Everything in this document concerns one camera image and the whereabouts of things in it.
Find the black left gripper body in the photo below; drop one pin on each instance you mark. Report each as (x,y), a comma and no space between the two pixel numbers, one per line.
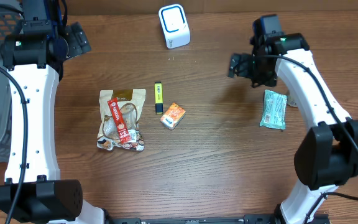
(76,43)

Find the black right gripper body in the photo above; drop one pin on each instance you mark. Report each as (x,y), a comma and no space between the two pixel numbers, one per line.
(252,68)

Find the teal tissue pack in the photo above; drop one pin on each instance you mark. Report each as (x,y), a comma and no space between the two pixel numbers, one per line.
(274,108)

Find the beige PanTree snack pouch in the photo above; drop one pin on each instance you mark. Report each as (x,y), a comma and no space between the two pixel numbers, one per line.
(130,104)

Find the yellow black marker pen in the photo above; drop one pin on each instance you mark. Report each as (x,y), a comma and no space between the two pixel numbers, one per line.
(158,98)

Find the orange snack box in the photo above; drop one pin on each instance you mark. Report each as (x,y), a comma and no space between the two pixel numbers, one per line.
(172,116)

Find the red Nescafe coffee stick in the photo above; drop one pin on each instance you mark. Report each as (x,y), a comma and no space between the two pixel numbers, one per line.
(121,127)

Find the green lid jar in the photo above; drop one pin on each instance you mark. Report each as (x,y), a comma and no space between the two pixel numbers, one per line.
(290,100)

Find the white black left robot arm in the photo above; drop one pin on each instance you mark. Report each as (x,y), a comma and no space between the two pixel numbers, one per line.
(32,60)

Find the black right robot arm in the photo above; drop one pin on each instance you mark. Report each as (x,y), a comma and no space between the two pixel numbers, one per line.
(328,156)

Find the white barcode scanner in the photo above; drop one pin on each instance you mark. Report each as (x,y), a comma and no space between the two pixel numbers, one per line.
(174,25)

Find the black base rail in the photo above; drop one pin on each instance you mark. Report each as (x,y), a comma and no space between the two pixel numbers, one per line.
(197,220)

